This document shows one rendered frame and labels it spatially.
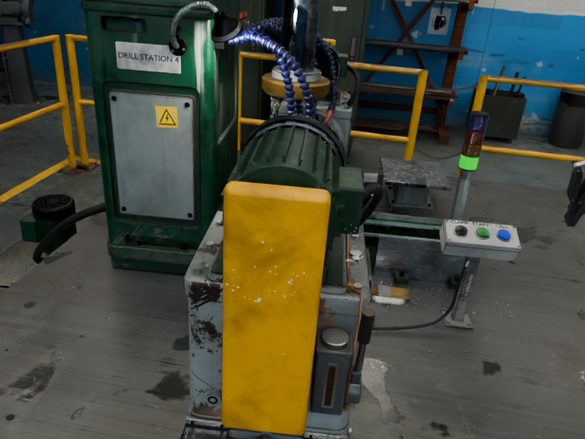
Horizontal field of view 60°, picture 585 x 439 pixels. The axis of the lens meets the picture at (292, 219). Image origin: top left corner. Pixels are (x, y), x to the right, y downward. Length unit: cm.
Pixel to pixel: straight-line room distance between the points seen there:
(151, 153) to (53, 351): 51
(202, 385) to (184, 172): 59
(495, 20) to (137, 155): 550
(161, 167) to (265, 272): 71
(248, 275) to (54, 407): 59
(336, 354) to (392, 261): 75
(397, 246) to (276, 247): 86
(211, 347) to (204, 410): 14
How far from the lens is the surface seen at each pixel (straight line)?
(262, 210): 60
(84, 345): 125
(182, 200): 133
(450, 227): 124
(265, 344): 72
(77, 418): 110
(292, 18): 131
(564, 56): 666
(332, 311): 77
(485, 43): 644
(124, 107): 129
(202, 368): 88
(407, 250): 146
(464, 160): 177
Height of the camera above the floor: 158
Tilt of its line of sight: 26 degrees down
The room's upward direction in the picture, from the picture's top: 4 degrees clockwise
